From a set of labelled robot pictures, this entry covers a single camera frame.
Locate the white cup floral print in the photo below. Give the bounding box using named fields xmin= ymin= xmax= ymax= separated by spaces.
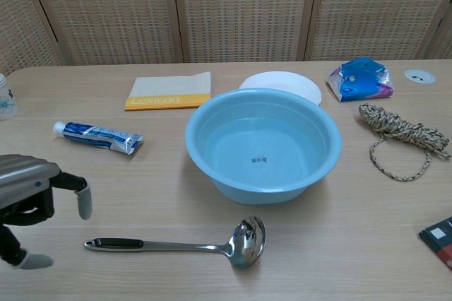
xmin=0 ymin=73 xmax=19 ymax=121

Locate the yellow Lexicon book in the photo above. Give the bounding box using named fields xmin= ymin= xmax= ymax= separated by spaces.
xmin=124 ymin=71 xmax=212 ymax=112

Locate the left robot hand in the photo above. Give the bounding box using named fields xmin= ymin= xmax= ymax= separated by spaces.
xmin=0 ymin=154 xmax=93 ymax=271

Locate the light blue plastic basin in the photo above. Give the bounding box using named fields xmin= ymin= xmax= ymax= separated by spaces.
xmin=184 ymin=88 xmax=343 ymax=206

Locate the white round plate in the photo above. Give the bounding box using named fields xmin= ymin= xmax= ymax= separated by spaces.
xmin=238 ymin=71 xmax=323 ymax=107

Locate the dark red black book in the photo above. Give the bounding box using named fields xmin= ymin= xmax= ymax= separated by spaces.
xmin=418 ymin=216 xmax=452 ymax=269

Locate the round table cable grommet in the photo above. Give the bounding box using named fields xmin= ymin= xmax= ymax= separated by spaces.
xmin=404 ymin=69 xmax=436 ymax=85

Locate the braided beige rope bundle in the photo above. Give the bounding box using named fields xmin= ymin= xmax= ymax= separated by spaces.
xmin=358 ymin=103 xmax=452 ymax=182

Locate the blue white toothpaste tube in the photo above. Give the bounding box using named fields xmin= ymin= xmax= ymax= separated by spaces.
xmin=52 ymin=121 xmax=145 ymax=155

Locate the steel ladle black handle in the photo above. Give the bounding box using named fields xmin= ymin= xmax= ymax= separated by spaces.
xmin=83 ymin=215 xmax=267 ymax=270

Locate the woven folding screen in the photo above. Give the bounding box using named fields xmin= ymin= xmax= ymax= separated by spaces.
xmin=0 ymin=0 xmax=452 ymax=75

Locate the blue tissue pack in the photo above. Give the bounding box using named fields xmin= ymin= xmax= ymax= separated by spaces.
xmin=326 ymin=57 xmax=395 ymax=103

